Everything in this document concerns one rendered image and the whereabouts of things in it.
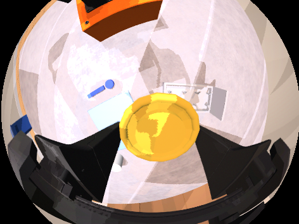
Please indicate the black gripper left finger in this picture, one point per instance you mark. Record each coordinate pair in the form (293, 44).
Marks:
(89, 160)

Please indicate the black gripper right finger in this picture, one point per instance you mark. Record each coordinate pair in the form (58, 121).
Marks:
(224, 160)

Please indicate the yellow plate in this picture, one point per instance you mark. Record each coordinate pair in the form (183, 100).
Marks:
(159, 127)

